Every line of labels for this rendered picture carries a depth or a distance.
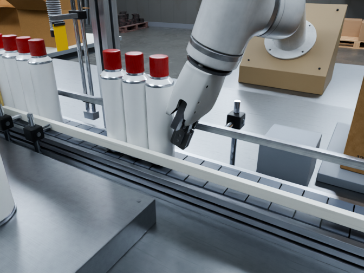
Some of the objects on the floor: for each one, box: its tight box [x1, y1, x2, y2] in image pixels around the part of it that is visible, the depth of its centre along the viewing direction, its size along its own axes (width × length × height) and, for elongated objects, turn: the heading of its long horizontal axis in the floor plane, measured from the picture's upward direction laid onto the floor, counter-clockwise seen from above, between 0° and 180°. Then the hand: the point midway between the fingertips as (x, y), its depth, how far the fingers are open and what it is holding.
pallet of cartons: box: [339, 18, 364, 49], centre depth 642 cm, size 132×91×48 cm
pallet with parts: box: [118, 11, 149, 33], centre depth 859 cm, size 89×128×46 cm
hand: (182, 136), depth 58 cm, fingers closed, pressing on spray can
